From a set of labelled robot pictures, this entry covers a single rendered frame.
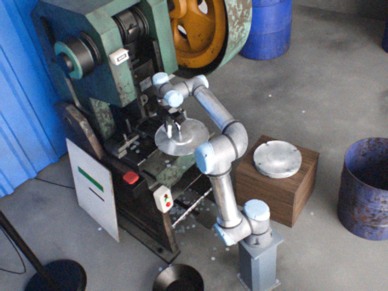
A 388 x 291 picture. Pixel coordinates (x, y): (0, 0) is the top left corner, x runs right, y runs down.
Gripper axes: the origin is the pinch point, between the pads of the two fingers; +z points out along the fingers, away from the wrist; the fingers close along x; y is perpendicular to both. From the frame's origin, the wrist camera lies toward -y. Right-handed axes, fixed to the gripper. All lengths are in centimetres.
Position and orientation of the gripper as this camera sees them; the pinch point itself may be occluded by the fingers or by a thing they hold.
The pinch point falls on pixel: (174, 133)
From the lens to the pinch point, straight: 201.1
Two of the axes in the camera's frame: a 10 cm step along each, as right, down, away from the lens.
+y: -7.4, -3.9, 5.5
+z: 1.3, 7.2, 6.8
